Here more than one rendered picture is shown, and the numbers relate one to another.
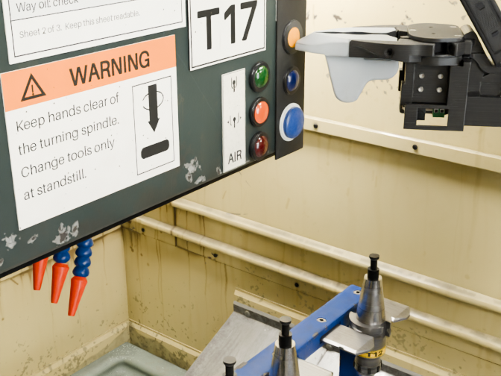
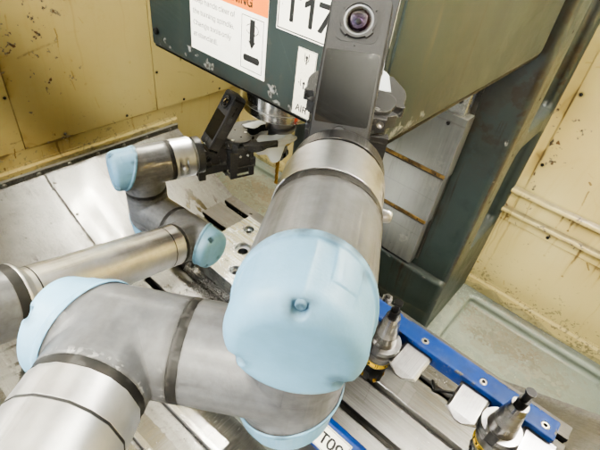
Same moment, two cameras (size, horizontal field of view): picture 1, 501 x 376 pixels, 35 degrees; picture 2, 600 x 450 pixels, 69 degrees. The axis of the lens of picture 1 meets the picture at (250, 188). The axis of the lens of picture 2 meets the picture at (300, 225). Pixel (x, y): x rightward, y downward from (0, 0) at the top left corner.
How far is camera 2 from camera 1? 0.84 m
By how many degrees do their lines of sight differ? 75
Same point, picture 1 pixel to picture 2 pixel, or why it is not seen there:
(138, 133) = (242, 43)
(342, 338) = (465, 397)
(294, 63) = not seen: hidden behind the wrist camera
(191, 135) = (273, 70)
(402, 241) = not seen: outside the picture
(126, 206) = (234, 78)
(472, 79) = not seen: hidden behind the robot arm
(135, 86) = (243, 14)
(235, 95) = (306, 67)
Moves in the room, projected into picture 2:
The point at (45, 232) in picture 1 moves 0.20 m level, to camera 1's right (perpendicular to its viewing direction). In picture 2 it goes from (201, 56) to (160, 115)
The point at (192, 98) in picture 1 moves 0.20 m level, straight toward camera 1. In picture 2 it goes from (277, 47) to (114, 29)
